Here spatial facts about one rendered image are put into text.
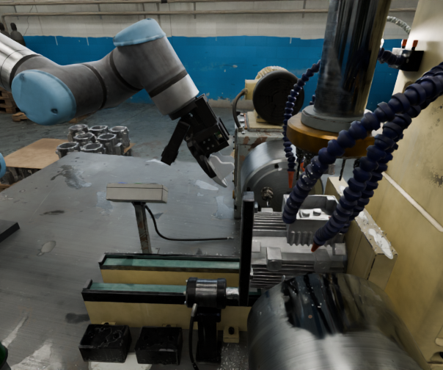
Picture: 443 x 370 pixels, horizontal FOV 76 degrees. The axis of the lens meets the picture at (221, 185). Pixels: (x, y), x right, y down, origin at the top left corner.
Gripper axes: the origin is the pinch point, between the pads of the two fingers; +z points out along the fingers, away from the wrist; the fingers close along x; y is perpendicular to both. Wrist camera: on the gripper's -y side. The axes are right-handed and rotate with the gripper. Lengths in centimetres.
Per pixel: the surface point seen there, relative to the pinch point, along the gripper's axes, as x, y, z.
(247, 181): 15.4, 2.5, 10.1
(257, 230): -9.4, 3.9, 9.7
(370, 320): -35.5, 17.7, 10.9
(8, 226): 25, -88, -12
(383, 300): -30.9, 20.4, 14.4
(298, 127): -9.1, 20.9, -7.3
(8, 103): 492, -427, -139
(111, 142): 201, -133, -3
